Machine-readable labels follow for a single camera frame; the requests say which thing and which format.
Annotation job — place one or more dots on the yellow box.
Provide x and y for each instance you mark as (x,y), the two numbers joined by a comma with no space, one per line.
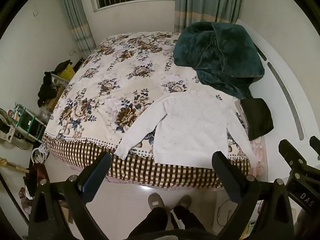
(67,72)

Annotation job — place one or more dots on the green shelf rack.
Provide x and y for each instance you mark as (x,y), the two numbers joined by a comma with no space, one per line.
(25,122)

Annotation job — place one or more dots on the clear plastic bag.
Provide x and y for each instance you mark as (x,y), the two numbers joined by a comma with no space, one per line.
(45,112)

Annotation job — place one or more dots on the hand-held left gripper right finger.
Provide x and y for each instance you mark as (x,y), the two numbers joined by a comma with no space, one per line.
(226,177)

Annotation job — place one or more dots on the floral bed sheet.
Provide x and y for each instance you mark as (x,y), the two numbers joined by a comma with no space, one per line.
(120,80)

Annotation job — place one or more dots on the dark folded cloth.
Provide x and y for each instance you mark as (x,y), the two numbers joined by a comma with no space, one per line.
(257,117)

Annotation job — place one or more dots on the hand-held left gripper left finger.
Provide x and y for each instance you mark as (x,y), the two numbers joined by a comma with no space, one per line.
(95,177)

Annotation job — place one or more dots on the person's leg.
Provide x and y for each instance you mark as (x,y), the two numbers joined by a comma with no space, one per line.
(148,221)
(188,221)

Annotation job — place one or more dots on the cardboard box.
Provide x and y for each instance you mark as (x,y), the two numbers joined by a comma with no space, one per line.
(53,98)

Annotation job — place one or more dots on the dark red bag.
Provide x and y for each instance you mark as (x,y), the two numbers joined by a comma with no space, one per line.
(37,177)

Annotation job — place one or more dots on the person's left leg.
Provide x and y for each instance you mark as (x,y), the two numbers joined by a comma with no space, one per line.
(148,221)

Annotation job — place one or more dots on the dark green plush blanket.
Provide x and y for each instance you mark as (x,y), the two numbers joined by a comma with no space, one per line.
(222,55)

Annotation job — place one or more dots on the person's right leg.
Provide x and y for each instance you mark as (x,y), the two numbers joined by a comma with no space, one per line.
(188,221)

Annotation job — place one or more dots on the wooden broom stick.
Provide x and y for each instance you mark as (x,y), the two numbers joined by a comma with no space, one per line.
(12,166)

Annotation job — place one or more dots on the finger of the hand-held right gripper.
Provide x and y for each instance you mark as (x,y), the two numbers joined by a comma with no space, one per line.
(315,143)
(291,155)

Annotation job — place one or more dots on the grey-blue curtain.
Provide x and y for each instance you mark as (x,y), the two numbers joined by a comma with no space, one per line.
(77,17)
(207,2)

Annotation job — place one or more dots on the wall socket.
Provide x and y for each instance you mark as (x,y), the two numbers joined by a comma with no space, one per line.
(72,52)

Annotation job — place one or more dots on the white bed headboard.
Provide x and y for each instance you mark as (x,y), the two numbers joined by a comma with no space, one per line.
(282,62)

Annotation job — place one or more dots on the grey slipper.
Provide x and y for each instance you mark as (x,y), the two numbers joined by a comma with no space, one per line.
(184,200)
(155,200)

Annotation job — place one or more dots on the black clothes pile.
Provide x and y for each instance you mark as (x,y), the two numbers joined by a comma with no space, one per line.
(47,87)

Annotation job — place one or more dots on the white knit sweater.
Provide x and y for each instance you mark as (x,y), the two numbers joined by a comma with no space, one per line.
(192,127)

